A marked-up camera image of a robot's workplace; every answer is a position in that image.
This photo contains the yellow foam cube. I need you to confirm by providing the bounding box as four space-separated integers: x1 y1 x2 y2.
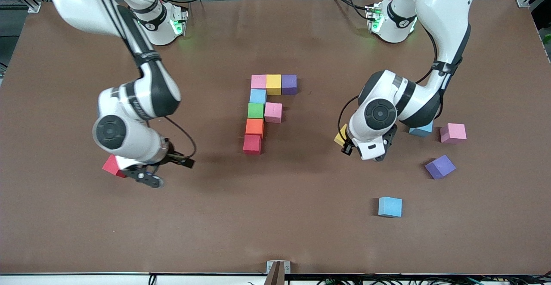
334 124 349 147
266 74 282 96

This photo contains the red foam cube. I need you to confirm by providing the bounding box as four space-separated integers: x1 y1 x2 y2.
243 135 262 155
102 155 128 178

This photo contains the orange foam cube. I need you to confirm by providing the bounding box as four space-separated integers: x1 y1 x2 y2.
245 118 264 138

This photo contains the pink foam cube with slit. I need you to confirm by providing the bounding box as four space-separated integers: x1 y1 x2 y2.
264 102 283 124

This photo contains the purple foam cube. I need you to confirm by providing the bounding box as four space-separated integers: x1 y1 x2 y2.
425 155 456 180
281 74 297 96

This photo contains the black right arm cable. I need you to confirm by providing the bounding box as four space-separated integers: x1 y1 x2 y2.
163 115 198 158

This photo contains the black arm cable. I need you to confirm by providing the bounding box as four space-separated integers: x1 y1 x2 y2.
163 115 198 158
338 20 440 144

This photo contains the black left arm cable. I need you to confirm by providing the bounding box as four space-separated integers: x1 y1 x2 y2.
338 20 440 144

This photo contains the metal table edge bracket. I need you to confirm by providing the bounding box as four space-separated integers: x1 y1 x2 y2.
264 260 291 285

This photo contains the white table edge rail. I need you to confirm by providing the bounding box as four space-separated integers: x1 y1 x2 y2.
0 272 551 285

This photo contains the black left base cable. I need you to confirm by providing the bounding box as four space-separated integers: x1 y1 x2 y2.
329 0 371 21

